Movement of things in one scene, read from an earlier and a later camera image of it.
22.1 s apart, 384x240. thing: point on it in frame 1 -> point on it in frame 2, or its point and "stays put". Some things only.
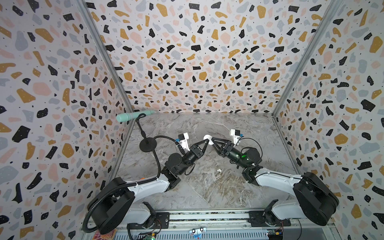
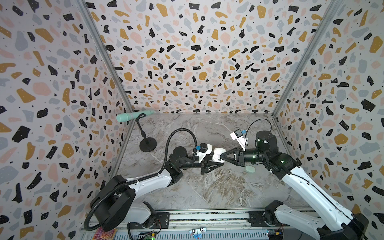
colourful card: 111,235 stays put
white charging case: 209,137 -> 217,152
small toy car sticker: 197,232 stays put
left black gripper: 195,150 -> 205,166
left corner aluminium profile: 106,52 stays put
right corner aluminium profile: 332,8 stays put
